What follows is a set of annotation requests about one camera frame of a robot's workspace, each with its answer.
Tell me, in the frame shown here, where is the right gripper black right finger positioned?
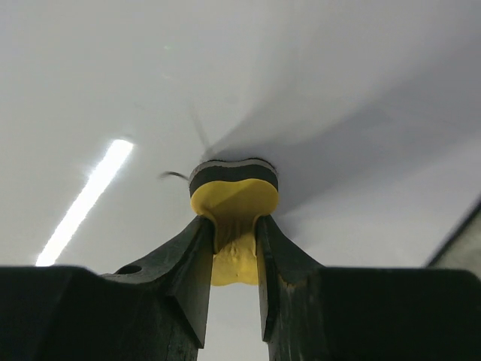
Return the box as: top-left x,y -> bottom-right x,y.
256,217 -> 480,360

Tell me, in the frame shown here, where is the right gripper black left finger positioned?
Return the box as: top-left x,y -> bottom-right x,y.
1,217 -> 214,360

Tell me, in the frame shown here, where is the yellow bone-shaped eraser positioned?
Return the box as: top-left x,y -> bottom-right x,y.
189,158 -> 279,287

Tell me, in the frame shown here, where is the white whiteboard black frame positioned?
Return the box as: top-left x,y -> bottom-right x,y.
1,1 -> 480,360

